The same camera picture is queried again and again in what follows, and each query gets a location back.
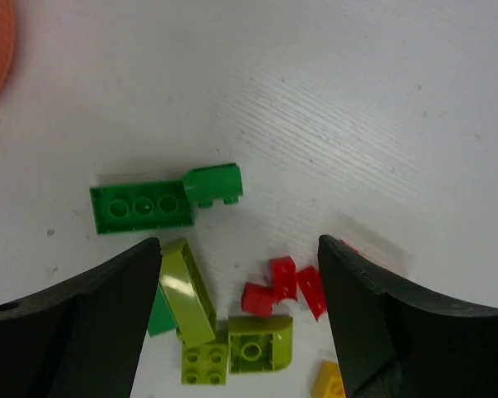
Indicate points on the yellow small lego brick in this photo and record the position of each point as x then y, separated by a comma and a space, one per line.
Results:
328, 383

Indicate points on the red lego pieces cluster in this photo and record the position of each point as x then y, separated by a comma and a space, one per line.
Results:
258, 300

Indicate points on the lime long lego brick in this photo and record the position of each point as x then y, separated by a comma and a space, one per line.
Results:
187, 294

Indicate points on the green long lego brick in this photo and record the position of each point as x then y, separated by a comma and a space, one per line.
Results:
141, 206

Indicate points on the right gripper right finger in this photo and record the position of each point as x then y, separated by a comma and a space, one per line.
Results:
395, 338

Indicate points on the lime square lego brick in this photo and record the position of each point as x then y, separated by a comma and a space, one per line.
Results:
206, 364

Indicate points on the lime curved lego brick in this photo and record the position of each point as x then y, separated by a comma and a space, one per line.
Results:
260, 345

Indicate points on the green rounded lego brick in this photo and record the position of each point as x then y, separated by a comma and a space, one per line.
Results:
161, 319

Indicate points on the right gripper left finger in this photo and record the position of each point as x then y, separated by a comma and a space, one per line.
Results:
82, 337

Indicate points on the green curved lego brick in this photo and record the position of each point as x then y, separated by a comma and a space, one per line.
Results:
205, 185

